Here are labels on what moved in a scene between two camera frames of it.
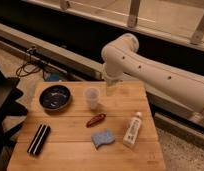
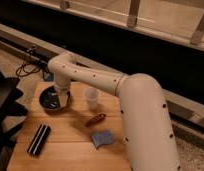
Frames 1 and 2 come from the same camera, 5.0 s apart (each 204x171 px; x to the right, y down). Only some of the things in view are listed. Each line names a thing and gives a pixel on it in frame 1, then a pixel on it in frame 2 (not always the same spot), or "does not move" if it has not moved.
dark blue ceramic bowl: (55, 97) does not move
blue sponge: (103, 137) does not move
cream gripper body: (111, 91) → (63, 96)
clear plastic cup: (92, 96) does not move
